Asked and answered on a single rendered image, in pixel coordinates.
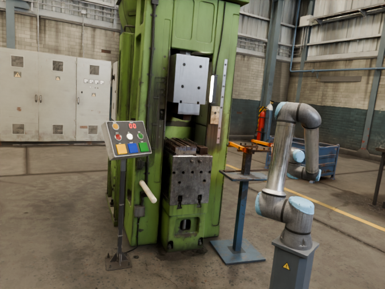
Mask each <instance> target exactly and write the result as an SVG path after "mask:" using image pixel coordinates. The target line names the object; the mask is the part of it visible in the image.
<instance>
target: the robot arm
mask: <svg viewBox="0 0 385 289"><path fill-rule="evenodd" d="M274 117H275V119H276V120H277V126H276V132H275V136H274V142H273V144H272V145H271V147H272V155H271V159H270V166H269V172H268V178H267V182H266V187H265V188H264V189H262V192H259V193H258V195H257V197H256V203H255V209H256V213H257V214H258V215H260V216H262V217H266V218H269V219H272V220H276V221H279V222H283V223H285V228H284V230H283V231H282V233H281V235H280V241H281V242H282V243H283V245H286V246H287V247H289V248H292V249H296V250H301V251H307V250H310V249H311V248H312V245H313V243H312V238H311V229H312V221H313V215H314V204H313V203H312V202H311V201H310V200H307V199H305V198H302V197H297V196H294V197H293V196H291V197H289V199H287V198H286V193H285V192H284V186H285V180H286V176H288V177H289V178H292V179H299V178H303V179H308V180H311V181H319V179H320V175H321V170H320V169H319V127H320V126H321V116H320V115H319V113H318V112H317V111H316V110H315V109H314V108H313V107H311V106H310V105H308V104H305V103H291V102H280V103H279V104H278V106H277V108H276V111H275V116H274ZM296 122H300V123H301V125H302V127H303V128H304V139H305V154H304V153H303V152H302V151H301V150H299V149H294V148H291V146H292V140H293V134H294V128H295V125H296ZM304 158H305V166H301V162H302V161H303V160H304Z"/></svg>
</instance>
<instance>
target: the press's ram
mask: <svg viewBox="0 0 385 289"><path fill-rule="evenodd" d="M208 69H209V58H205V57H198V56H189V55H185V54H173V55H171V56H170V68H169V78H168V95H167V101H169V102H173V103H187V104H203V105H205V102H206V89H207V76H208Z"/></svg>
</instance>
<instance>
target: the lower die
mask: <svg viewBox="0 0 385 289"><path fill-rule="evenodd" d="M169 139H171V140H172V141H174V143H172V142H171V141H170V142H171V146H172V150H173V151H174V152H176V154H196V149H197V147H196V146H195V145H193V144H191V143H189V142H187V141H185V140H183V139H181V138H178V139H180V140H182V141H184V142H185V143H187V144H189V145H191V146H190V147H187V145H186V144H184V143H182V142H180V141H178V140H176V139H175V138H169ZM175 143H176V144H175ZM169 148H170V144H169Z"/></svg>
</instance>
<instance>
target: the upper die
mask: <svg viewBox="0 0 385 289"><path fill-rule="evenodd" d="M199 109H200V104H187V103H173V102H169V101H168V102H167V111H169V112H173V113H176V114H185V115H199Z"/></svg>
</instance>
